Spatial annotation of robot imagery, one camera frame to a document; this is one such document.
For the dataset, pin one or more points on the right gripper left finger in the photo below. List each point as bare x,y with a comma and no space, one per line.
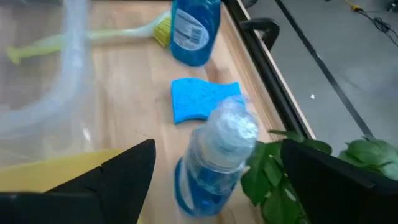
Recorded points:
124,186

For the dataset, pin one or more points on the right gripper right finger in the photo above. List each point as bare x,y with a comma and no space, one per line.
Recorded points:
320,193

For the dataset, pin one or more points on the blue dish soap bottle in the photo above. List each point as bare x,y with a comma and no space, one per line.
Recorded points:
192,34
214,149

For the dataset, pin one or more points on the blue scrub sponge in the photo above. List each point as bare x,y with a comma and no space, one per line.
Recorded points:
196,99

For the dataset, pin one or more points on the green artificial plant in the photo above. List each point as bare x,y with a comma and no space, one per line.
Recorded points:
264,177

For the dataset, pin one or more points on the yellow plastic tub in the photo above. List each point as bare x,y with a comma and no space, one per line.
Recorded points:
46,171

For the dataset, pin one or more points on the tall clear plastic tub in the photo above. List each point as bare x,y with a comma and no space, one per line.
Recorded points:
71,62

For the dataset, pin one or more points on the yellow-green dish brush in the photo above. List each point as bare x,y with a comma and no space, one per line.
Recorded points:
163,31

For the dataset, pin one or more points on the black table clamp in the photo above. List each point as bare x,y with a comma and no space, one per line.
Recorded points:
267,26

